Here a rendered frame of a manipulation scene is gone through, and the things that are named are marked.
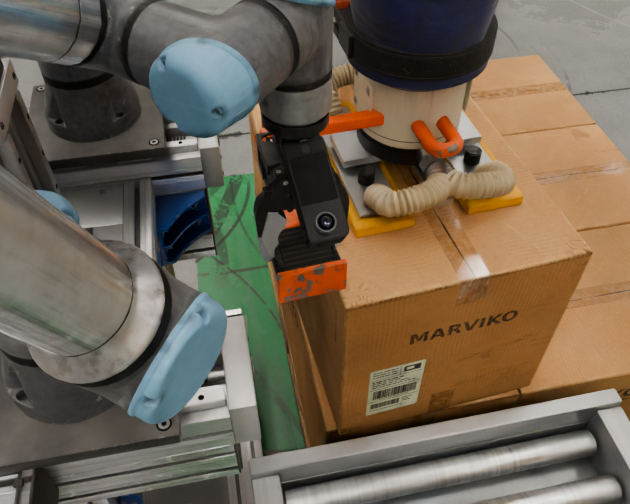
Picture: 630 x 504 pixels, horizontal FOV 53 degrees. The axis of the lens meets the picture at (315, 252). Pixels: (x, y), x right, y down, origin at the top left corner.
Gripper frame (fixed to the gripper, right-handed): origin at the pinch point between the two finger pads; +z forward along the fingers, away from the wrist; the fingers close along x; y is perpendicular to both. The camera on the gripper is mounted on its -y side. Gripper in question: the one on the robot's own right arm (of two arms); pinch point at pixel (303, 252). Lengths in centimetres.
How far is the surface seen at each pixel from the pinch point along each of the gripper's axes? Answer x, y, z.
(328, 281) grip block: -1.9, -4.8, 0.7
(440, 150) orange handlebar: -24.5, 14.0, -0.1
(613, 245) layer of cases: -85, 29, 54
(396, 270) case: -15.5, 4.5, 13.4
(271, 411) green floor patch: 1, 37, 108
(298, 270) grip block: 1.7, -4.3, -2.0
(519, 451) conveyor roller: -37, -12, 53
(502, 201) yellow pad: -36.6, 12.4, 11.8
